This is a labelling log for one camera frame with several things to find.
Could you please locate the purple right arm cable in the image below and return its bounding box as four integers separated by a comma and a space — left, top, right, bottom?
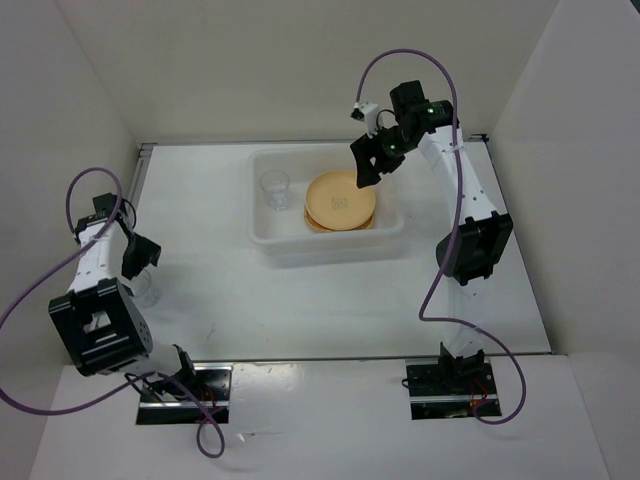
353, 48, 529, 425

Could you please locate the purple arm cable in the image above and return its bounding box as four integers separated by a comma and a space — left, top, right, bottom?
353, 48, 529, 425
0, 167, 226, 459

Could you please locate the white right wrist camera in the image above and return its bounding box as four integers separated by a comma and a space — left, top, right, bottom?
350, 102, 381, 138

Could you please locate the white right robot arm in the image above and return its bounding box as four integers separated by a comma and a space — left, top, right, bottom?
141, 80, 513, 382

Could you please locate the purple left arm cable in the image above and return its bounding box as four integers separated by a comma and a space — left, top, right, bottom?
0, 167, 226, 459

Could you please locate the yellow bear plate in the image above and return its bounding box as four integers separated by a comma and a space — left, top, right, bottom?
303, 209, 375, 233
305, 170, 376, 222

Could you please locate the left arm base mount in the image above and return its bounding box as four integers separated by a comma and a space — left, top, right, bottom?
136, 362, 233, 426

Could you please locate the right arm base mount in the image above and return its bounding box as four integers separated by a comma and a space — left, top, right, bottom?
401, 359, 502, 421

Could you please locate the translucent plastic bin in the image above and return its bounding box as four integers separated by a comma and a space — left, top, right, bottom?
248, 143, 405, 264

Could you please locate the clear plastic cup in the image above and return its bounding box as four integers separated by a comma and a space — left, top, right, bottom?
259, 170, 290, 211
130, 270, 161, 309

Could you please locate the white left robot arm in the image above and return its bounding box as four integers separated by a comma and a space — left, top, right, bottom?
48, 193, 199, 400

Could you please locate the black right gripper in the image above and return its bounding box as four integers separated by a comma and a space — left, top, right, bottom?
349, 122, 414, 188

